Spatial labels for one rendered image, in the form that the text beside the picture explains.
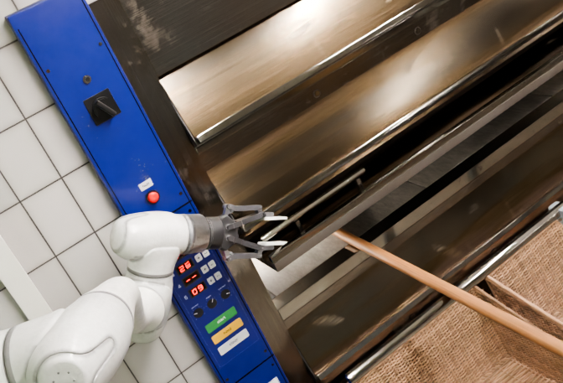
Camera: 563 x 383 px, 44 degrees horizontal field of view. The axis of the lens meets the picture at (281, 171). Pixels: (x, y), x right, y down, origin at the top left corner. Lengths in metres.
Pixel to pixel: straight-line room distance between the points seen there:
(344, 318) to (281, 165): 0.51
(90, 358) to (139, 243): 0.56
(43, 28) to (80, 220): 0.43
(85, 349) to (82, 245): 0.73
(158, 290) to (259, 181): 0.43
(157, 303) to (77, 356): 0.58
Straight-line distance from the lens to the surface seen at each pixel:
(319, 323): 2.01
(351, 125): 1.87
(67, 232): 1.63
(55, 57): 1.53
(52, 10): 1.53
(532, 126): 2.34
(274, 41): 1.75
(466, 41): 2.11
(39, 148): 1.58
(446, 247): 2.19
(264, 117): 1.74
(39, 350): 0.95
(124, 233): 1.46
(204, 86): 1.67
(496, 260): 1.79
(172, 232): 1.49
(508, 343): 2.34
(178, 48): 1.64
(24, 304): 1.65
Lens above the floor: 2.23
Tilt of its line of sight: 23 degrees down
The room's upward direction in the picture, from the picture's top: 25 degrees counter-clockwise
